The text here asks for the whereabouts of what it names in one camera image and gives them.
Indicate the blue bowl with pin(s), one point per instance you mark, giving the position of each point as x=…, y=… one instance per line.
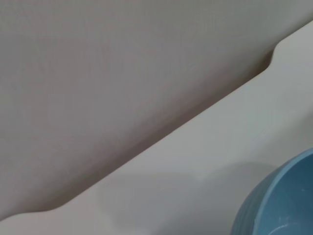
x=283, y=200

